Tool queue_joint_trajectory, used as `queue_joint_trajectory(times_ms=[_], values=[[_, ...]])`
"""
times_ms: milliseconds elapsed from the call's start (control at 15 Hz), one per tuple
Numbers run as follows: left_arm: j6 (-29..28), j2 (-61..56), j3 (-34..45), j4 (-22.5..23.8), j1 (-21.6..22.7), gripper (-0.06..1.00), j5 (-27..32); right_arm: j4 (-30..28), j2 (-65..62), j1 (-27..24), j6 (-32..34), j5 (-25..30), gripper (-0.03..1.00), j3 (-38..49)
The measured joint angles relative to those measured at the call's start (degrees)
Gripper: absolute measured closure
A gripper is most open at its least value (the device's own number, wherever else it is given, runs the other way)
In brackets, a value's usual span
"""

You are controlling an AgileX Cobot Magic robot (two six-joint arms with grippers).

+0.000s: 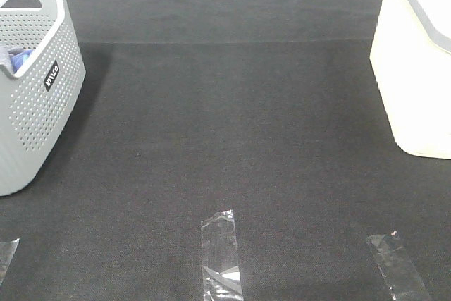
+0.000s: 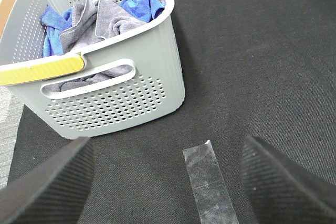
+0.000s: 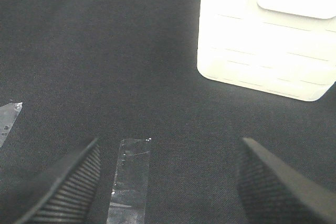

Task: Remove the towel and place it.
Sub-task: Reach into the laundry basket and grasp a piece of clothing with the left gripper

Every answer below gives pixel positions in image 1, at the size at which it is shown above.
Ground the grey towel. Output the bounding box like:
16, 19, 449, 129
0, 46, 14, 74

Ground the blue towel in basket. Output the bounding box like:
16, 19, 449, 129
7, 47, 34, 73

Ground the black table mat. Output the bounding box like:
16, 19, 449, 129
1, 0, 450, 300

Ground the centre clear tape strip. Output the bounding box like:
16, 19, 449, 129
201, 210, 244, 300

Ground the clear tape strip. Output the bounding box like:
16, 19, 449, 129
0, 238, 20, 285
366, 231, 432, 301
201, 210, 244, 300

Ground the grey perforated laundry basket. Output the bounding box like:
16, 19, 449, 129
1, 0, 86, 196

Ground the cream white laundry basket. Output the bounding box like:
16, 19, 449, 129
369, 0, 450, 159

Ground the right clear tape strip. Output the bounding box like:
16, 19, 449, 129
366, 231, 432, 301

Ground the left clear tape strip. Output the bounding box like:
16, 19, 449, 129
0, 238, 20, 285

